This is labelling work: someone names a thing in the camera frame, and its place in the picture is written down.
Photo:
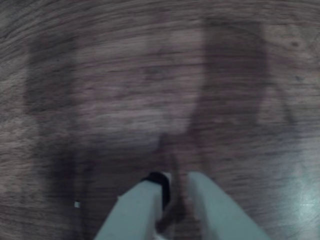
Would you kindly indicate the small white crumb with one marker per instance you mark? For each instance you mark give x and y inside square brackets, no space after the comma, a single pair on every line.
[77,204]

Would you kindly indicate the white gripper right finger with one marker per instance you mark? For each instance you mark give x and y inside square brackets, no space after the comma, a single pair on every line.
[217,215]

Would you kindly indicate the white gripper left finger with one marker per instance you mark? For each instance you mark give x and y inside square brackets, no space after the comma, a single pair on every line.
[136,212]

